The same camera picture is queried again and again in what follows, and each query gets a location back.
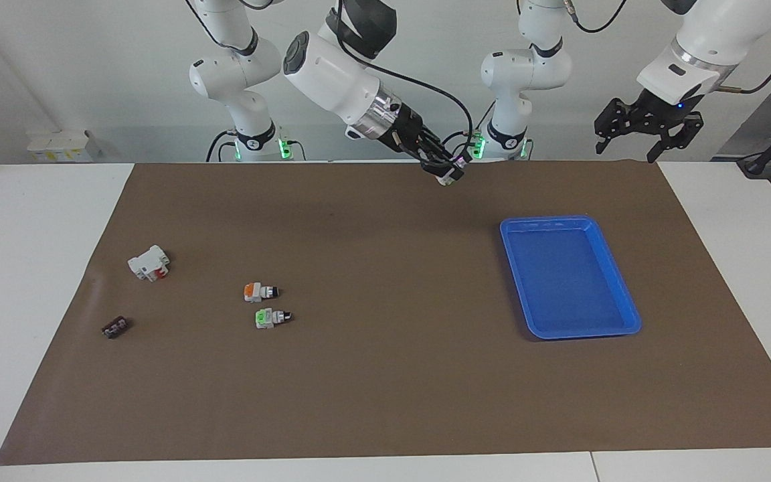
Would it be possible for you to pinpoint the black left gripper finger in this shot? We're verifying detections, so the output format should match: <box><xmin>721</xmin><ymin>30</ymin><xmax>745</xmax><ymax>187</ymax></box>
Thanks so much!
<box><xmin>594</xmin><ymin>98</ymin><xmax>634</xmax><ymax>155</ymax></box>
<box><xmin>647</xmin><ymin>113</ymin><xmax>705</xmax><ymax>164</ymax></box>

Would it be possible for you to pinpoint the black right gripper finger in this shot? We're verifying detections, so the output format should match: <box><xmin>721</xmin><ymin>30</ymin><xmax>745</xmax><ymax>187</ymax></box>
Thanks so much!
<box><xmin>418</xmin><ymin>159</ymin><xmax>454</xmax><ymax>187</ymax></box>
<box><xmin>425</xmin><ymin>143</ymin><xmax>467</xmax><ymax>172</ymax></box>

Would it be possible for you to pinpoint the blue plastic tray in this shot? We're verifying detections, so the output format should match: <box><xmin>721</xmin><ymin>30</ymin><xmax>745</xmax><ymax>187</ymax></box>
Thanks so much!
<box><xmin>499</xmin><ymin>215</ymin><xmax>643</xmax><ymax>341</ymax></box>

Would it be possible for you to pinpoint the brown table mat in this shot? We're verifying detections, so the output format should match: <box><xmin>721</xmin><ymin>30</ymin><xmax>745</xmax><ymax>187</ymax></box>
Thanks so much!
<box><xmin>0</xmin><ymin>161</ymin><xmax>771</xmax><ymax>467</ymax></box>

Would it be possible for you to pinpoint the white circuit breaker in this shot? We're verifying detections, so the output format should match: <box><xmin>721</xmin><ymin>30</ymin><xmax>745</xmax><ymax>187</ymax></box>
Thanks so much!
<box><xmin>127</xmin><ymin>245</ymin><xmax>171</xmax><ymax>283</ymax></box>

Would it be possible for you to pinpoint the white power strip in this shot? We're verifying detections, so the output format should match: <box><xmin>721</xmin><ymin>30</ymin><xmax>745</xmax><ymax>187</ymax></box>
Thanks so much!
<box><xmin>27</xmin><ymin>129</ymin><xmax>96</xmax><ymax>163</ymax></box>

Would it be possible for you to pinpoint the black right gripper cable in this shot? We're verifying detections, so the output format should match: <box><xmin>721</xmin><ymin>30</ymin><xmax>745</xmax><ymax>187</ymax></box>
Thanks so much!
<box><xmin>329</xmin><ymin>0</ymin><xmax>477</xmax><ymax>160</ymax></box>

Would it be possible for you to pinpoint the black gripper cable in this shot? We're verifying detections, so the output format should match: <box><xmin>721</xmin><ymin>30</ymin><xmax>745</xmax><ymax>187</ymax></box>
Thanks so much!
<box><xmin>563</xmin><ymin>0</ymin><xmax>771</xmax><ymax>95</ymax></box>
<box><xmin>329</xmin><ymin>0</ymin><xmax>477</xmax><ymax>160</ymax></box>

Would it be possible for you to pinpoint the black left base cable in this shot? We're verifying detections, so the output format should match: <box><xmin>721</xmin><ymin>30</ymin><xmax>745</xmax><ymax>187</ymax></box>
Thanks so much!
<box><xmin>442</xmin><ymin>100</ymin><xmax>497</xmax><ymax>161</ymax></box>

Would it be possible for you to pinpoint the black base cable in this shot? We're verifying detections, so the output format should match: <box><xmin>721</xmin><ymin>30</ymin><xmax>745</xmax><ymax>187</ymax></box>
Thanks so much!
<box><xmin>205</xmin><ymin>129</ymin><xmax>234</xmax><ymax>163</ymax></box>
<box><xmin>442</xmin><ymin>100</ymin><xmax>497</xmax><ymax>161</ymax></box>

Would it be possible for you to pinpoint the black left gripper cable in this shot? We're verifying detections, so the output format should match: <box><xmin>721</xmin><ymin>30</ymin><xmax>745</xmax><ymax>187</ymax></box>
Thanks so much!
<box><xmin>563</xmin><ymin>0</ymin><xmax>771</xmax><ymax>95</ymax></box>

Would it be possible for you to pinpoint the black right base cable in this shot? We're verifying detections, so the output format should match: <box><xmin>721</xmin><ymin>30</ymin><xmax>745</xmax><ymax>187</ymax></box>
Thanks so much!
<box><xmin>205</xmin><ymin>129</ymin><xmax>234</xmax><ymax>163</ymax></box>

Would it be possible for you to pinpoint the green selector switch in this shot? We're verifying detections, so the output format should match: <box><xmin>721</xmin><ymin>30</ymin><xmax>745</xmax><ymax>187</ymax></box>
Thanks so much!
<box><xmin>254</xmin><ymin>308</ymin><xmax>293</xmax><ymax>331</ymax></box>

